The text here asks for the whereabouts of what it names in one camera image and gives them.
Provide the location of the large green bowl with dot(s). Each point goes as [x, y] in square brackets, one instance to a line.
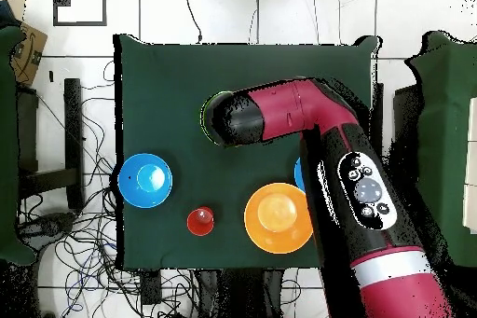
[203, 120]

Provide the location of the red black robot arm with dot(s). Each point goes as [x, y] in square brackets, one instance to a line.
[290, 109]

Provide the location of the cardboard box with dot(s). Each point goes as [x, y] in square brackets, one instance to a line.
[29, 53]

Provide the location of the green cloth covered table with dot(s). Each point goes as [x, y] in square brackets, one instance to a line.
[7, 146]
[447, 109]

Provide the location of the black power strip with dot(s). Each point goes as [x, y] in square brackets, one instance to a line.
[151, 290]

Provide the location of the large yellow bowl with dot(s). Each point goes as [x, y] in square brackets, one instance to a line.
[275, 228]

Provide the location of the black floor stand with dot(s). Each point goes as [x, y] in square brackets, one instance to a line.
[73, 127]
[406, 127]

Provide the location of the large blue bowl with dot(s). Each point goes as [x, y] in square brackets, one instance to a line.
[130, 180]
[299, 176]

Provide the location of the dark green table cloth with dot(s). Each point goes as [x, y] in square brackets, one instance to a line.
[167, 71]

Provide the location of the orange cup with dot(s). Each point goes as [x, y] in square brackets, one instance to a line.
[200, 222]

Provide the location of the black chair base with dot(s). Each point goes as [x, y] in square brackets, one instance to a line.
[44, 226]

